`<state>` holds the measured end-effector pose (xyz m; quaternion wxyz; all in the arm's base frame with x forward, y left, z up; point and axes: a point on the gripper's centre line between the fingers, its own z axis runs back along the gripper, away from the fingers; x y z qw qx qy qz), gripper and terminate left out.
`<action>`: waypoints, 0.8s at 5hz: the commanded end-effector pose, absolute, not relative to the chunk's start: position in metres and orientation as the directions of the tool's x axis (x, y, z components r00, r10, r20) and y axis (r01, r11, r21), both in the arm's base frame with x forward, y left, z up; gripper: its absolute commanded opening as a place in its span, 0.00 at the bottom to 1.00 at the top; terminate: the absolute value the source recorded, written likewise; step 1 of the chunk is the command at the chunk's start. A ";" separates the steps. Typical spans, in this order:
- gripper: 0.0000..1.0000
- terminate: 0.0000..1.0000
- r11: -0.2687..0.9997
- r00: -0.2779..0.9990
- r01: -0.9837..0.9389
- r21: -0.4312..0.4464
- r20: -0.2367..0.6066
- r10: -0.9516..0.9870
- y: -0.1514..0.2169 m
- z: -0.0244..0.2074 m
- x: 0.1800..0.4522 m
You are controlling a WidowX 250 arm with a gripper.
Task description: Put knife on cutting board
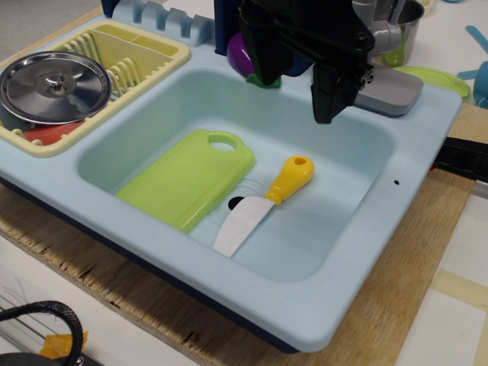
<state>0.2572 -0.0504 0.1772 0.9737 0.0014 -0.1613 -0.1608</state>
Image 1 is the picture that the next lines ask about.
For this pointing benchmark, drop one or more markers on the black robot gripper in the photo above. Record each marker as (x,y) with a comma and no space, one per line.
(328,34)

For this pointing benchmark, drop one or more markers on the green plastic cutting board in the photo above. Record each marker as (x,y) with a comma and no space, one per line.
(186,183)

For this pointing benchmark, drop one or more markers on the wooden base board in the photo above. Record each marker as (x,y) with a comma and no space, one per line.
(424,303)

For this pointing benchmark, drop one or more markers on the purple toy eggplant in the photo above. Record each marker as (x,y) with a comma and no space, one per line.
(238,58)

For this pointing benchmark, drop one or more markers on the grey toy faucet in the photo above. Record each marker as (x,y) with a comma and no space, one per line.
(389,92)

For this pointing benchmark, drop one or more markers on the light blue plate holder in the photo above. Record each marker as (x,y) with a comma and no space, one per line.
(172,23)

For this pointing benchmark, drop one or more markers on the green plastic lid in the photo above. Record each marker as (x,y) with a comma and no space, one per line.
(438,78)

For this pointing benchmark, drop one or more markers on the light blue toy sink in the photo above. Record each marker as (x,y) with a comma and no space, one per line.
(297,274)

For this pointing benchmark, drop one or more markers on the cream plastic dish rack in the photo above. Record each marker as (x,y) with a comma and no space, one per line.
(135,60)

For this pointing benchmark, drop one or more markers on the blue plastic utensil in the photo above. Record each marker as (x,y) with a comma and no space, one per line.
(478,36)

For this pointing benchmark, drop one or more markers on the blue plastic cup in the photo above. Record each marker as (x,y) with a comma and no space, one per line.
(480,78)

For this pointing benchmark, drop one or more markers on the black clamp bar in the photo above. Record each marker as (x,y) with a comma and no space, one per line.
(465,158)

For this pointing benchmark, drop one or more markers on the stainless steel pot lid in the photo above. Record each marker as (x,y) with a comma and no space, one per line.
(55,87)

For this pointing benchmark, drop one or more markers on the red plastic plate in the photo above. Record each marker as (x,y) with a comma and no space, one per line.
(50,134)

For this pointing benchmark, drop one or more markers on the orange tape piece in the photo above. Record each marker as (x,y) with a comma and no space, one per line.
(57,346)

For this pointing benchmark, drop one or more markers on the yellow handled white toy knife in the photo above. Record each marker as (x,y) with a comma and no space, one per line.
(296,172)

